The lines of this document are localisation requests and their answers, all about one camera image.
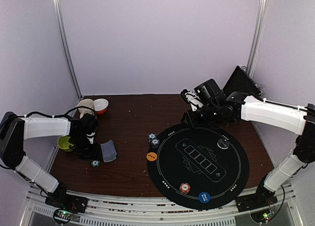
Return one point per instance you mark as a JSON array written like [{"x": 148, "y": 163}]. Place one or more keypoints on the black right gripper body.
[{"x": 191, "y": 116}]

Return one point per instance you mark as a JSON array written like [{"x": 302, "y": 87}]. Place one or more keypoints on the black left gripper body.
[{"x": 83, "y": 148}]

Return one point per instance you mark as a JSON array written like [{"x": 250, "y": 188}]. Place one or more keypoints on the grey playing card deck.
[{"x": 108, "y": 151}]

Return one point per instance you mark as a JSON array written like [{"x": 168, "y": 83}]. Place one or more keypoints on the purple poker chip stack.
[{"x": 155, "y": 143}]

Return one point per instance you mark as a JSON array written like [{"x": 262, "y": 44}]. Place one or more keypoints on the orange big blind button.
[{"x": 151, "y": 156}]

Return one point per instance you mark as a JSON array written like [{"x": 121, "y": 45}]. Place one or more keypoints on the orange poker chip stack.
[{"x": 184, "y": 188}]

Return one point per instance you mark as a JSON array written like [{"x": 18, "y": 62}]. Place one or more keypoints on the blue small blind button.
[{"x": 204, "y": 197}]

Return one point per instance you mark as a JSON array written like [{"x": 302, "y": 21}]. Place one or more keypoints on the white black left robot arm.
[{"x": 16, "y": 129}]

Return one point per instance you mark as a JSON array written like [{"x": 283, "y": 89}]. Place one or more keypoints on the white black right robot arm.
[{"x": 209, "y": 104}]

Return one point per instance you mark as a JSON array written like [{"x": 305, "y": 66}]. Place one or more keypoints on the lime green bowl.
[{"x": 64, "y": 144}]

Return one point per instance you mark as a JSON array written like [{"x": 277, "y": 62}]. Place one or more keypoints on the grey dealer button on mat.
[{"x": 223, "y": 144}]

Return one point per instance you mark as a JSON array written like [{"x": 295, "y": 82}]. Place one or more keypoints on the white floral ceramic mug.
[{"x": 86, "y": 106}]

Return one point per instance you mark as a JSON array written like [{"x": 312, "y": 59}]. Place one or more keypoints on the orange white ceramic bowl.
[{"x": 101, "y": 105}]

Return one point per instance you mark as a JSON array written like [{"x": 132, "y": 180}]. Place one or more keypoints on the black poker chip case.
[{"x": 239, "y": 81}]

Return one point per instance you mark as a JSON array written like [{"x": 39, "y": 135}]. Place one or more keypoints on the round black poker mat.
[{"x": 191, "y": 155}]

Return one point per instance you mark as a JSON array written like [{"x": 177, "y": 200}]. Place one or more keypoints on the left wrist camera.
[{"x": 91, "y": 137}]

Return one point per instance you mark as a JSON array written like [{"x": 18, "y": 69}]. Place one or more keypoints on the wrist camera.
[
  {"x": 192, "y": 99},
  {"x": 91, "y": 137}
]

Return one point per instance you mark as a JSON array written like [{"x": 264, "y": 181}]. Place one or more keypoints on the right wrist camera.
[{"x": 192, "y": 99}]

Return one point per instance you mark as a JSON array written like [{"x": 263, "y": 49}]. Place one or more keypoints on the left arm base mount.
[{"x": 73, "y": 203}]

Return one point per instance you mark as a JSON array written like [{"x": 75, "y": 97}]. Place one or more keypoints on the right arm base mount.
[{"x": 255, "y": 201}]

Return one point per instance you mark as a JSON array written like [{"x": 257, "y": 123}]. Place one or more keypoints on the right aluminium corner post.
[{"x": 257, "y": 36}]

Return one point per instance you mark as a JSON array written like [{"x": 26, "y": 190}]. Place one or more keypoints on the aluminium corner post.
[
  {"x": 65, "y": 48},
  {"x": 257, "y": 36}
]

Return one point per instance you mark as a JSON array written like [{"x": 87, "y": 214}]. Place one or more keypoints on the left aluminium corner post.
[{"x": 65, "y": 48}]

